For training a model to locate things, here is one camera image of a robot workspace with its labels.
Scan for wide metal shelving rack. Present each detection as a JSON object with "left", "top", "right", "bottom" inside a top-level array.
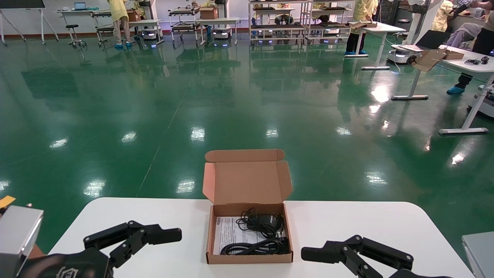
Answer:
[{"left": 307, "top": 0, "right": 372, "bottom": 41}]

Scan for white robot base with wheels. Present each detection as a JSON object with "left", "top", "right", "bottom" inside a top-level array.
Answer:
[{"left": 469, "top": 84, "right": 494, "bottom": 118}]

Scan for white printed manual sheet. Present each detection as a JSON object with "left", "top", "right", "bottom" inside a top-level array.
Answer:
[{"left": 213, "top": 217, "right": 271, "bottom": 255}]

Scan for white desk with laptop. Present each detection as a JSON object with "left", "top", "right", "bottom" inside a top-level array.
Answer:
[{"left": 57, "top": 9, "right": 112, "bottom": 43}]

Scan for person in yellow coat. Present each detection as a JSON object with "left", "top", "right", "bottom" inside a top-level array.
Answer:
[
  {"left": 108, "top": 0, "right": 133, "bottom": 51},
  {"left": 345, "top": 0, "right": 379, "bottom": 56}
]

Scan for person in black trousers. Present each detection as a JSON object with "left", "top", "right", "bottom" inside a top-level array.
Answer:
[{"left": 447, "top": 0, "right": 494, "bottom": 95}]

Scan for black board on stand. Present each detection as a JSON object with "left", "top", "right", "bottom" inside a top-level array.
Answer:
[{"left": 0, "top": 0, "right": 59, "bottom": 47}]

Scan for brown cardboard storage box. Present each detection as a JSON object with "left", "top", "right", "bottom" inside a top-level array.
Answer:
[{"left": 202, "top": 149, "right": 294, "bottom": 264}]

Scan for metal trolley rack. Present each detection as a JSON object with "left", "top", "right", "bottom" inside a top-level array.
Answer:
[{"left": 168, "top": 5, "right": 202, "bottom": 44}]

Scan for white robot with column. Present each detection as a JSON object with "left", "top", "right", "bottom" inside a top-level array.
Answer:
[{"left": 387, "top": 0, "right": 444, "bottom": 64}]

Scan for large white work table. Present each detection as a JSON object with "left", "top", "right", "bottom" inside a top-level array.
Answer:
[{"left": 391, "top": 45, "right": 494, "bottom": 135}]

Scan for white table with box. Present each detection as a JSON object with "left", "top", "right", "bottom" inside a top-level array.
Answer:
[{"left": 196, "top": 17, "right": 241, "bottom": 46}]

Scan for tall metal shelving rack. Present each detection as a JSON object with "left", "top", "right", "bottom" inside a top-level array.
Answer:
[{"left": 249, "top": 0, "right": 311, "bottom": 42}]

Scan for seated person yellow coat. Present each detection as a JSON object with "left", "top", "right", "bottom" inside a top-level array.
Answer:
[{"left": 431, "top": 0, "right": 484, "bottom": 49}]

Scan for black coiled power cable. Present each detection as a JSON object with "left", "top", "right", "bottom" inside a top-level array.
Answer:
[{"left": 220, "top": 236, "right": 290, "bottom": 256}]

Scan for grey flat metal box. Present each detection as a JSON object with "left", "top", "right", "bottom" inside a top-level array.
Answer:
[{"left": 462, "top": 232, "right": 494, "bottom": 278}]

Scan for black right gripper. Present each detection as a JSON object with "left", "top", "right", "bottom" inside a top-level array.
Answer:
[{"left": 301, "top": 235, "right": 454, "bottom": 278}]

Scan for grey metal wrist box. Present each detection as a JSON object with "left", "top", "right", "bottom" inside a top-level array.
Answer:
[{"left": 0, "top": 205, "right": 44, "bottom": 278}]

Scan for white table over robot base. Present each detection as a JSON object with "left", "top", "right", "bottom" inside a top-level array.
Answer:
[{"left": 127, "top": 19, "right": 165, "bottom": 45}]

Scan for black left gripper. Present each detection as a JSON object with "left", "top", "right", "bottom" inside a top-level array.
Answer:
[{"left": 17, "top": 220, "right": 182, "bottom": 278}]

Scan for white standing table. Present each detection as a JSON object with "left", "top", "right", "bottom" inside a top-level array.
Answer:
[{"left": 344, "top": 21, "right": 407, "bottom": 71}]

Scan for open flat cardboard box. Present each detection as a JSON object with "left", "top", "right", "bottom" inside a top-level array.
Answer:
[{"left": 412, "top": 48, "right": 465, "bottom": 73}]

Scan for black mouse with cable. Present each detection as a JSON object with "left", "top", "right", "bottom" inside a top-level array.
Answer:
[{"left": 236, "top": 208, "right": 285, "bottom": 239}]

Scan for black round stool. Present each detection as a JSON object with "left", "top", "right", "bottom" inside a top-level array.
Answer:
[{"left": 65, "top": 24, "right": 88, "bottom": 51}]

